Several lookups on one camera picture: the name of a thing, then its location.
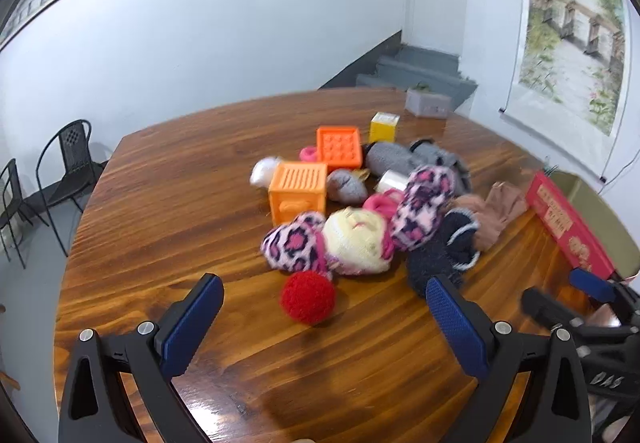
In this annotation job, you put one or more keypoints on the hanging scroll painting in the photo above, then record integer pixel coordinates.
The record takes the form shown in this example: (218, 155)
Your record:
(565, 23)

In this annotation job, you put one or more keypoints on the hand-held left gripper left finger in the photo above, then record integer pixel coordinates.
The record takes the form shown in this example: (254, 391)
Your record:
(192, 318)

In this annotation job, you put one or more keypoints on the brown stocking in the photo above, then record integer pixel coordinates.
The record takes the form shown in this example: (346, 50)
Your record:
(495, 208)

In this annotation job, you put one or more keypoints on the grey stairs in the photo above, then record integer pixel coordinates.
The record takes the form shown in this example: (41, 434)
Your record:
(415, 68)

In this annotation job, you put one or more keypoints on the white plastic bag ball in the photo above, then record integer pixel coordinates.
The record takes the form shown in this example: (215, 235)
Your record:
(264, 172)

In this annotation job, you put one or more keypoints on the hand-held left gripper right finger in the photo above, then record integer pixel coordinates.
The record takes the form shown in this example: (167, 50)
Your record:
(460, 328)

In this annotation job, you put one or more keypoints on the dark orange embossed cube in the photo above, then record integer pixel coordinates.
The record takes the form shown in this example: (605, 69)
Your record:
(339, 145)

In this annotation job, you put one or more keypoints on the light grey knit sock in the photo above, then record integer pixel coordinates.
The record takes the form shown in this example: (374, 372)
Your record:
(387, 157)

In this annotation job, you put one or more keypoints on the wooden desk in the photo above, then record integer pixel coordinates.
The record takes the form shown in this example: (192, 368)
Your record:
(200, 183)

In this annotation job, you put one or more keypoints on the pink leopard print sock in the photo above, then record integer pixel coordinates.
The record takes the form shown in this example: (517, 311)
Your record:
(420, 208)
(292, 243)

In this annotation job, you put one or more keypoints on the yellow box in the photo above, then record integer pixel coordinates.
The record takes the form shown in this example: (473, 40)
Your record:
(384, 128)

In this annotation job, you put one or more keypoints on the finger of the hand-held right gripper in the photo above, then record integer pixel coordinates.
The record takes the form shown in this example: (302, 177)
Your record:
(545, 307)
(592, 284)

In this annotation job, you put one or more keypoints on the white roll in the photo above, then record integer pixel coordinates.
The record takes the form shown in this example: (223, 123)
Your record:
(392, 181)

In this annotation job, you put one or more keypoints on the navy fuzzy sock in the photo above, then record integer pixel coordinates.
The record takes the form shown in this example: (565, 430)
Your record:
(440, 253)

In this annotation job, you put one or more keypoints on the light orange ribbed cube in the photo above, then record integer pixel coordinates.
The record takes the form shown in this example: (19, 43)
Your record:
(295, 195)

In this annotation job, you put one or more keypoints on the pink foam twist loop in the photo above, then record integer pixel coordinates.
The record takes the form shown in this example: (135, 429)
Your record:
(307, 153)

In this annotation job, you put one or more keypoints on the pale grey box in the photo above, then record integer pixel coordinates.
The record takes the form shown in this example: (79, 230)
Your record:
(426, 104)

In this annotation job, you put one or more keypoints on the metal binder clip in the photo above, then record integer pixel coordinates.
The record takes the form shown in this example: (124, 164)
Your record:
(550, 168)

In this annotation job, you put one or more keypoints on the grey sock with dark cuff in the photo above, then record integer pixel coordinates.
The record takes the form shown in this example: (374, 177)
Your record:
(442, 160)

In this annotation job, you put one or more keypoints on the red pompom ball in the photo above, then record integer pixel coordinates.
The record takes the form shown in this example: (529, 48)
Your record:
(307, 298)

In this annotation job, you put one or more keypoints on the red box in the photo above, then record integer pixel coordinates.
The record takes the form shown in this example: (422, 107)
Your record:
(565, 223)

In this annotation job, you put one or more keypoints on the black metal chair patterned back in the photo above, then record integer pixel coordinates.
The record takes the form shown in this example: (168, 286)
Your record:
(72, 138)

